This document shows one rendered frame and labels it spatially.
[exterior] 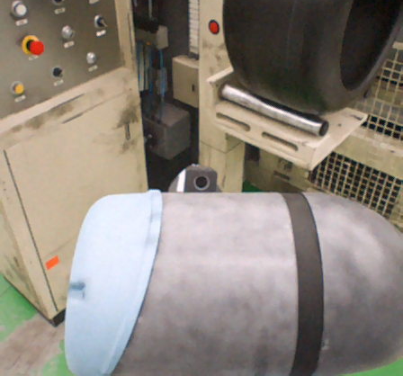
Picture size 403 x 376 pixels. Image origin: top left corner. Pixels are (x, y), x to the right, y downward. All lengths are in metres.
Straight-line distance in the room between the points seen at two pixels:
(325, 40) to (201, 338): 0.85
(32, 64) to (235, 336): 1.18
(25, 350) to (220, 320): 1.67
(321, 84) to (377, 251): 0.85
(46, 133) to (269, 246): 1.18
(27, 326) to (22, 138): 0.87
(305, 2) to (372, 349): 0.82
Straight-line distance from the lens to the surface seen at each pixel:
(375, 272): 0.26
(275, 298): 0.25
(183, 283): 0.24
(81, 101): 1.43
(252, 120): 1.32
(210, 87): 1.35
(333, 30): 1.03
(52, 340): 1.89
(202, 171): 0.64
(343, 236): 0.26
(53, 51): 1.38
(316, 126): 1.23
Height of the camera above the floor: 1.54
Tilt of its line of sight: 39 degrees down
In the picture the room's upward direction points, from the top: straight up
